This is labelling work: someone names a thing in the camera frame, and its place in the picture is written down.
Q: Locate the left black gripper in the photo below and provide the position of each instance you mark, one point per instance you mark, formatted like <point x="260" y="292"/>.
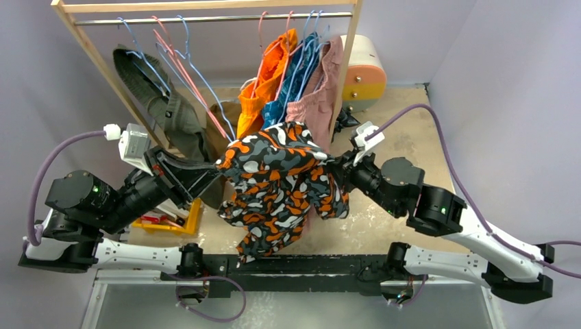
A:
<point x="184" y="178"/>

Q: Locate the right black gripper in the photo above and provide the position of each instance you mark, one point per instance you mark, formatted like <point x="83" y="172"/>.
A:
<point x="346" y="164"/>

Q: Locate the camouflage orange black shorts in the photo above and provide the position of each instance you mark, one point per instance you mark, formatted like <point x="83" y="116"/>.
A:
<point x="279" y="175"/>

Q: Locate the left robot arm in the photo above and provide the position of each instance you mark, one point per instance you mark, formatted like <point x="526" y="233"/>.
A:
<point x="83" y="208"/>

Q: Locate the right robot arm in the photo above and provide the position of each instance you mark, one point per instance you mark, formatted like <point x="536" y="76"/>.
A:
<point x="398" y="188"/>

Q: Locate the olive green shorts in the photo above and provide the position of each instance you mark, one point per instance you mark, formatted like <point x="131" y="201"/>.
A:
<point x="174" y="114"/>

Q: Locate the pink shorts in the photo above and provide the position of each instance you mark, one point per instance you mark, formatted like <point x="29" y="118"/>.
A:
<point x="315" y="108"/>

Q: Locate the brown shorts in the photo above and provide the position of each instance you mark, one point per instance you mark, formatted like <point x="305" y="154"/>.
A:
<point x="227" y="114"/>

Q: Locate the blue patterned shorts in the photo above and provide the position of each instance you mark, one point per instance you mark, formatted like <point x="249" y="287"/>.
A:
<point x="269" y="112"/>

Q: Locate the blue hanger holding pink shorts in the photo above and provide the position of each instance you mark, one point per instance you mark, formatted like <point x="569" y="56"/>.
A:
<point x="313" y="58"/>

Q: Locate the pink hanger holding orange shorts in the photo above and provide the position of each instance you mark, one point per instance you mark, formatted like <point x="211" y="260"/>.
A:
<point x="269" y="70"/>

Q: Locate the white stapler in bin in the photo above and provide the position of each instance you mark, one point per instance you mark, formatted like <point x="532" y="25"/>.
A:
<point x="170" y="209"/>

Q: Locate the yellow plastic bin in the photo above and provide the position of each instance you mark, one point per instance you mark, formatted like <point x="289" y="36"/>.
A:
<point x="155" y="221"/>

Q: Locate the white orange yellow drawer cabinet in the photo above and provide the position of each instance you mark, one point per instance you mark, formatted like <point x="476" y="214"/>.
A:
<point x="366" y="78"/>

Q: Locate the metal hanging rod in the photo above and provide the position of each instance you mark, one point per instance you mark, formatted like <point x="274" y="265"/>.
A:
<point x="211" y="19"/>

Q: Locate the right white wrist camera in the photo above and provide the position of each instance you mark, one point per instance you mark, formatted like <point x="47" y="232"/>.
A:
<point x="364" y="139"/>

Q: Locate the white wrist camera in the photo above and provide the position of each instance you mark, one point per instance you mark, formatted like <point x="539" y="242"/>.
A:
<point x="133" y="142"/>
<point x="364" y="139"/>

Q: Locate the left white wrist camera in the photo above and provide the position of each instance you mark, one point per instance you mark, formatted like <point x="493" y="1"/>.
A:
<point x="133" y="142"/>

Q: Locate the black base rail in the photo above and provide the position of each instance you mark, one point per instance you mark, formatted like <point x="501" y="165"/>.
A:
<point x="327" y="272"/>

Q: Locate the blue wire hanger far left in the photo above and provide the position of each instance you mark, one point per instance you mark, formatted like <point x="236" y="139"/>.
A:
<point x="161" y="84"/>

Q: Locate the wooden clothes rack frame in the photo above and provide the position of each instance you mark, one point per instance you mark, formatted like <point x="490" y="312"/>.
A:
<point x="66" y="12"/>

